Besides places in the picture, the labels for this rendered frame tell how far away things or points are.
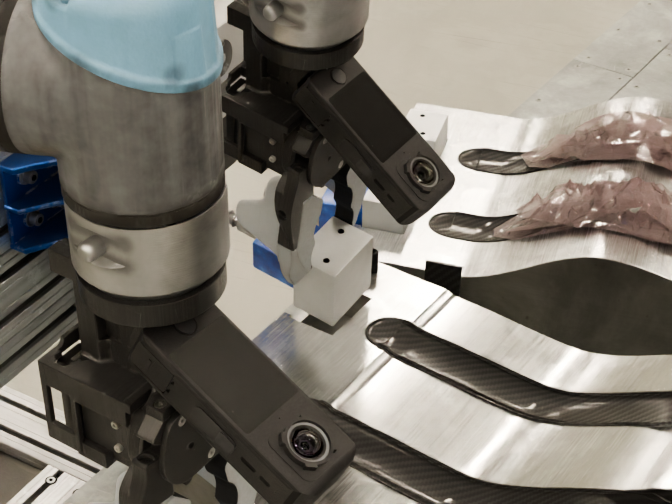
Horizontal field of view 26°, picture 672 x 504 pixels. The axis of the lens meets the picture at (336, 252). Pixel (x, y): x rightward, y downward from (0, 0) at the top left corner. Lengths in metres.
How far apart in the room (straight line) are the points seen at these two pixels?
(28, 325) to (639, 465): 0.64
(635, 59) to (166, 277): 1.04
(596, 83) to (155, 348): 0.96
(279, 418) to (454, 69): 2.59
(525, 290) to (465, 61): 2.13
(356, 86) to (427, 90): 2.23
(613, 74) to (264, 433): 0.98
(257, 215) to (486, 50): 2.35
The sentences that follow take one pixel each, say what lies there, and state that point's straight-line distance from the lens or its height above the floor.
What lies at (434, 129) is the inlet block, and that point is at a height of 0.88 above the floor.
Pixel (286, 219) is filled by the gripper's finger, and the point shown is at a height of 1.01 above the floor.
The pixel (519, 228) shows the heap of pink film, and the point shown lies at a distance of 1.20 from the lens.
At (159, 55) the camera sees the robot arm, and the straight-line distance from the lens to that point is 0.60.
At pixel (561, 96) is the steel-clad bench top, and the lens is 1.55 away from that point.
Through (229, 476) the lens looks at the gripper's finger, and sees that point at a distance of 0.79.
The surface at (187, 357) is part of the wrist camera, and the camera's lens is 0.69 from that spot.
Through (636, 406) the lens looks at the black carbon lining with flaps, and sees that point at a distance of 1.00.
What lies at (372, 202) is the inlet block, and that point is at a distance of 1.22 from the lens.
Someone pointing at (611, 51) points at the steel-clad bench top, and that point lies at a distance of 1.64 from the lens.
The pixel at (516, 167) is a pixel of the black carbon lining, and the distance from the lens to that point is 1.32.
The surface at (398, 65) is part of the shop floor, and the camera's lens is 3.26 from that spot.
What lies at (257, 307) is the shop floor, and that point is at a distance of 2.53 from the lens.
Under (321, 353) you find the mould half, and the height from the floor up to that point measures 0.89.
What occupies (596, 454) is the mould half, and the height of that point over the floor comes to 0.91.
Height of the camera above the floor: 1.56
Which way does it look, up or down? 36 degrees down
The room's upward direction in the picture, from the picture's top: straight up
